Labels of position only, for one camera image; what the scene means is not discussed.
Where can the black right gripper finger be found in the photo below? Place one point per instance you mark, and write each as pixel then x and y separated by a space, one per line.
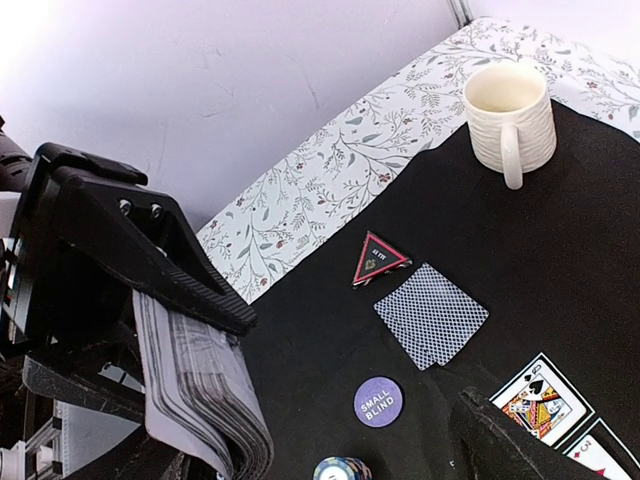
pixel 91 391
pixel 150 240

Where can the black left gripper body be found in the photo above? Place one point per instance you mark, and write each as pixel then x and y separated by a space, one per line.
pixel 31 311

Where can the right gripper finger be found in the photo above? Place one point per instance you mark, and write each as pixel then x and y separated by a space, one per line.
pixel 147 461
pixel 488 445

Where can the queen of spades card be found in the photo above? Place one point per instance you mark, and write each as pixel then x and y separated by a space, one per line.
pixel 542 401

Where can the blue playing card deck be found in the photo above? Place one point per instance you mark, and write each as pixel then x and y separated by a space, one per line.
pixel 199 397

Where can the three of diamonds card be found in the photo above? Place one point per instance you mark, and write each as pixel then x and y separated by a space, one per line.
pixel 591 454

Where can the purple small blind button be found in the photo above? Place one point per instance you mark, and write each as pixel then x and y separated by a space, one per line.
pixel 378 402

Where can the face-down cards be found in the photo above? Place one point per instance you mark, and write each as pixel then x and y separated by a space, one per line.
pixel 431 317

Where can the stack of poker chips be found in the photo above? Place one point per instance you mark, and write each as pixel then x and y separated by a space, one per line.
pixel 342 468

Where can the triangular all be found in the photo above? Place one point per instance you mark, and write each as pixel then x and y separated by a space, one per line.
pixel 377 257

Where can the floral white tablecloth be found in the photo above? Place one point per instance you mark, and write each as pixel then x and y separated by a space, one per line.
pixel 298 204

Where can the black poker mat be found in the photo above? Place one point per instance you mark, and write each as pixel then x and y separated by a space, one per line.
pixel 556 264

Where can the white ribbed ceramic mug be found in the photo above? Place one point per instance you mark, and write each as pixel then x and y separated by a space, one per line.
pixel 510 120

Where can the left aluminium frame post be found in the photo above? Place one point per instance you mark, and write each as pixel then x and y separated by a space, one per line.
pixel 461 12

